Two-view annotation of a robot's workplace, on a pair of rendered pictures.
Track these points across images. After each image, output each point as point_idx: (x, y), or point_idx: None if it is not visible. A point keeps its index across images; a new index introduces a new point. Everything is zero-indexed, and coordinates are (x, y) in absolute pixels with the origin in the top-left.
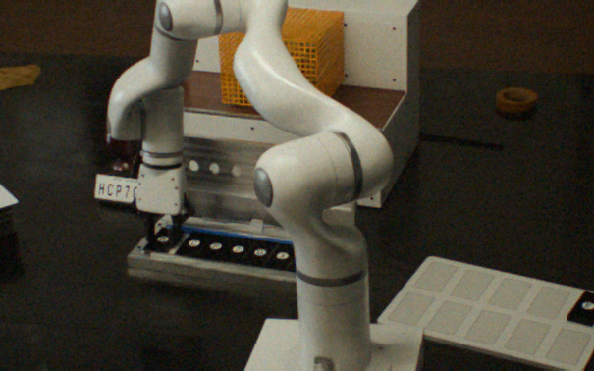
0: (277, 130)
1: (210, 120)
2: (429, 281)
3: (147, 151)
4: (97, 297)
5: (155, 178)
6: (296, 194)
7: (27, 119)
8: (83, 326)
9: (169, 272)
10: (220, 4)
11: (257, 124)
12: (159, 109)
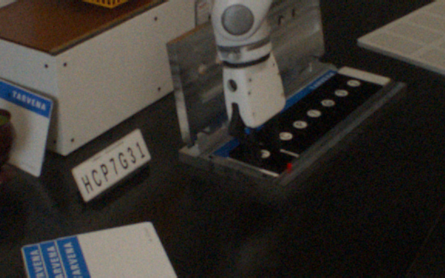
0: (175, 7)
1: (118, 32)
2: (402, 46)
3: (257, 41)
4: (354, 226)
5: (262, 73)
6: None
7: None
8: (422, 241)
9: (314, 171)
10: None
11: (159, 10)
12: None
